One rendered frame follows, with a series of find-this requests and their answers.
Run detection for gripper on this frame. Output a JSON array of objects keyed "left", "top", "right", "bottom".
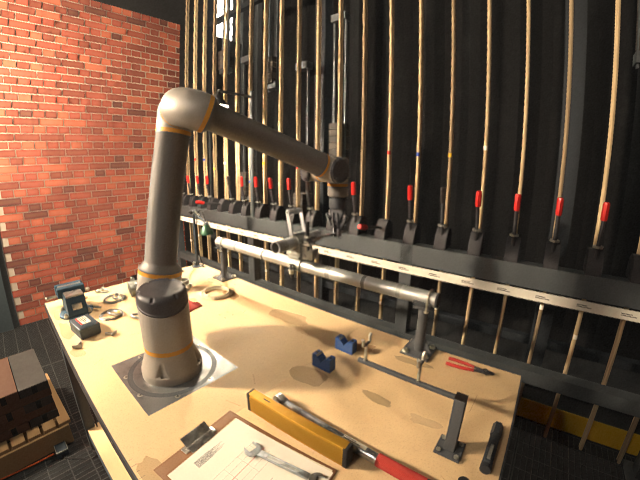
[{"left": 324, "top": 186, "right": 349, "bottom": 237}]

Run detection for grey swivel coupler body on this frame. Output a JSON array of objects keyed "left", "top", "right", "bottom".
[{"left": 287, "top": 234, "right": 319, "bottom": 264}]

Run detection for grey spanner rack with hooks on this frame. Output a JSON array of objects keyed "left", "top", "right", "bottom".
[{"left": 356, "top": 332, "right": 470, "bottom": 464}]

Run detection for steel open-end spanner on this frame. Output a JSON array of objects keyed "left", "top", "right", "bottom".
[{"left": 243, "top": 442, "right": 326, "bottom": 480}]

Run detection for green shaded lamp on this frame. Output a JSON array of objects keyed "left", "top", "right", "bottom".
[{"left": 189, "top": 209, "right": 213, "bottom": 238}]

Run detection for yellow spirit level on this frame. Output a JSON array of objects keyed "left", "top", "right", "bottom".
[{"left": 245, "top": 388, "right": 357, "bottom": 469}]

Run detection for white paper sheet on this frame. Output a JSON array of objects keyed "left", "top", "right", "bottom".
[{"left": 167, "top": 417, "right": 334, "bottom": 480}]

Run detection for blue box with white label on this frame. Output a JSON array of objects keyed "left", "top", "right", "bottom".
[{"left": 68, "top": 314, "right": 102, "bottom": 340}]

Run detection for blue bench vise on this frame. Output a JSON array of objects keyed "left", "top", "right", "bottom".
[{"left": 53, "top": 278, "right": 89, "bottom": 321}]

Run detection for brown clipboard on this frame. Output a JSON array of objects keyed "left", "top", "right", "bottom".
[{"left": 152, "top": 410, "right": 339, "bottom": 480}]

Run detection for brown stage weight stack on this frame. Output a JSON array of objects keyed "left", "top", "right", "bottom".
[{"left": 0, "top": 348, "right": 61, "bottom": 444}]

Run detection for wooden pallet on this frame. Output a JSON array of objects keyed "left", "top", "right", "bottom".
[{"left": 0, "top": 372, "right": 76, "bottom": 460}]

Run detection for grey pipe rail on stands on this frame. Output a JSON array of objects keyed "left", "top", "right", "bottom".
[{"left": 213, "top": 235, "right": 442, "bottom": 359}]

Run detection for red-handled pliers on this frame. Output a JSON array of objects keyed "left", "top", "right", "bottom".
[{"left": 444, "top": 355, "right": 496, "bottom": 376}]

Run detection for red-handled steel ratchet wrench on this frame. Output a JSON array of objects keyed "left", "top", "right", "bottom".
[{"left": 272, "top": 392, "right": 430, "bottom": 480}]

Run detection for grey square base plate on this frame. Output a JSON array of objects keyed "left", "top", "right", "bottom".
[{"left": 111, "top": 339, "right": 239, "bottom": 416}]

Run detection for black tool handle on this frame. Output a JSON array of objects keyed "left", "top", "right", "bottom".
[{"left": 478, "top": 420, "right": 505, "bottom": 476}]

